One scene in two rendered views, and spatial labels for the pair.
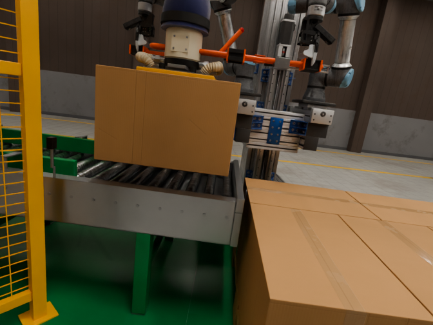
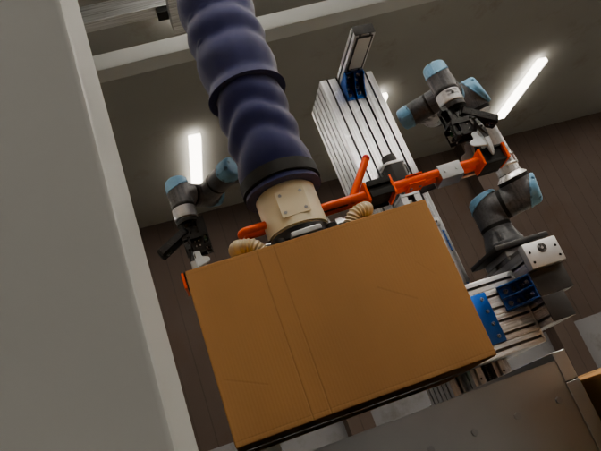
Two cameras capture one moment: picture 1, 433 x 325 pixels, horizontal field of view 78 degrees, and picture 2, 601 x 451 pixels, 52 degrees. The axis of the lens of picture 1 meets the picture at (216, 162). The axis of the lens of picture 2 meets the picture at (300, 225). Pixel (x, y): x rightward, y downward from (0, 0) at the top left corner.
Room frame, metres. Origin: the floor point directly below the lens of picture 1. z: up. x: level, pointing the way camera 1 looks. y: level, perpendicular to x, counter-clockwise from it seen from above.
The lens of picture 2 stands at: (-0.19, 0.52, 0.57)
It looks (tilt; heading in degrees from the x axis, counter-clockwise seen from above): 21 degrees up; 349
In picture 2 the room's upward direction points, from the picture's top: 21 degrees counter-clockwise
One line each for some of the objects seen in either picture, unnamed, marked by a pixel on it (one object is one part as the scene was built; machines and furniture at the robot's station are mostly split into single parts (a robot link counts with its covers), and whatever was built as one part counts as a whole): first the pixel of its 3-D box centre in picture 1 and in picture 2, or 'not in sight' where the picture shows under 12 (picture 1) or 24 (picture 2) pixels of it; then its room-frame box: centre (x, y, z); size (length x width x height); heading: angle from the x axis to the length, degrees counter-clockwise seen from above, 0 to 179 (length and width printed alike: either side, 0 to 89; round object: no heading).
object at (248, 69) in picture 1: (245, 66); not in sight; (1.87, -0.11, 1.20); 0.13 x 0.12 x 0.14; 34
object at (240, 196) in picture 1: (236, 180); (502, 389); (1.34, -0.12, 0.58); 0.70 x 0.03 x 0.06; 179
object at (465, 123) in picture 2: (310, 32); (459, 123); (1.34, -0.35, 1.32); 0.09 x 0.08 x 0.12; 89
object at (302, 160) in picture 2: (185, 23); (280, 183); (1.35, 0.22, 1.29); 0.23 x 0.23 x 0.04
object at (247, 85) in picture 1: (243, 84); not in sight; (1.86, -0.11, 1.09); 0.15 x 0.15 x 0.10
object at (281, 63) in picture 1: (281, 63); (447, 174); (1.34, -0.24, 1.17); 0.07 x 0.07 x 0.04; 89
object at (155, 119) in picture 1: (173, 119); (329, 332); (1.33, 0.24, 0.85); 0.60 x 0.40 x 0.40; 90
